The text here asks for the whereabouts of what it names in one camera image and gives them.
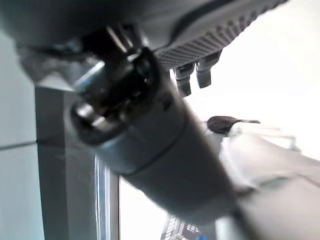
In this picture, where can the silver left robot leg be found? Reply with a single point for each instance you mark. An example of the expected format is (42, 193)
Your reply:
(220, 125)

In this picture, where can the blue plastic shopping basket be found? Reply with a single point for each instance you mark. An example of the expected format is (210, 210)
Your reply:
(190, 228)

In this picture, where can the silver robot leg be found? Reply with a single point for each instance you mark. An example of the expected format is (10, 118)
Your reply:
(220, 125)
(275, 200)

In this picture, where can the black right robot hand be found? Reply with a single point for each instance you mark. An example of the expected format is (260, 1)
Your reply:
(155, 140)

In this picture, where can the silver right robot leg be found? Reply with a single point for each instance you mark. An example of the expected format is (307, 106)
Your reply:
(275, 200)

